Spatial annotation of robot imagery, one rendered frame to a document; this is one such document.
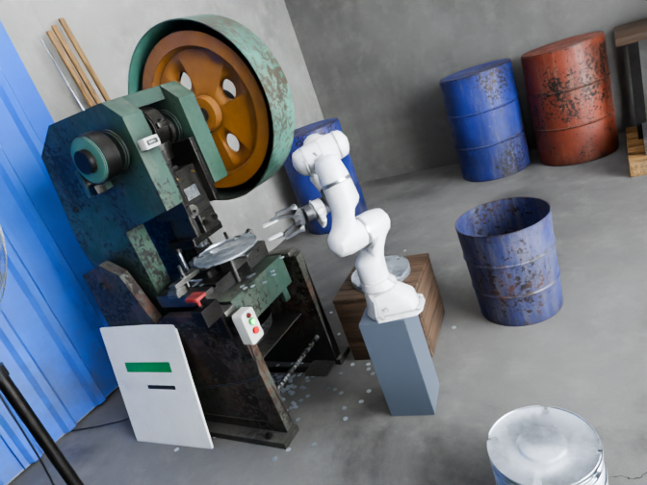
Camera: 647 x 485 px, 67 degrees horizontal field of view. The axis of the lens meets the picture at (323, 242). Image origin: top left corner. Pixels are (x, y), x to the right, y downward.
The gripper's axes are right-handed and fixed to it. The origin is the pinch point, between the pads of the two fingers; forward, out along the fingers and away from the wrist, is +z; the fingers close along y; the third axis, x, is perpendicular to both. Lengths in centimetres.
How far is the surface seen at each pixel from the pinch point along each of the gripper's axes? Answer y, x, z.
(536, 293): -62, 53, -89
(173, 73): 75, -42, 7
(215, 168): 33.1, -8.9, 11.1
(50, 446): -25, 35, 106
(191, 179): 33.3, -5.7, 22.5
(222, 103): 56, -25, -6
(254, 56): 70, -3, -21
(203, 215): 18.7, -0.2, 24.3
